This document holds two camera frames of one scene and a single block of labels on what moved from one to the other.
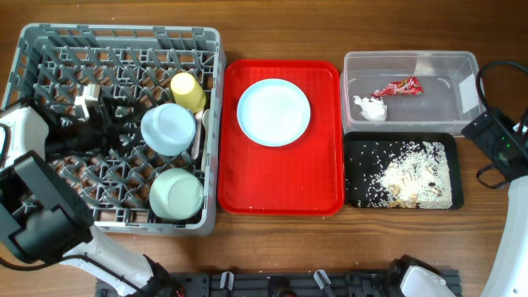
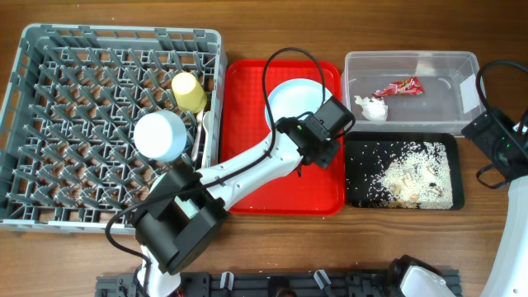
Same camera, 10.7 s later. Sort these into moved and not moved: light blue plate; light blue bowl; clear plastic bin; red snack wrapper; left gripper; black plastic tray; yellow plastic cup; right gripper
Moved: light blue plate; light blue bowl; left gripper
Not moved: red snack wrapper; clear plastic bin; black plastic tray; right gripper; yellow plastic cup
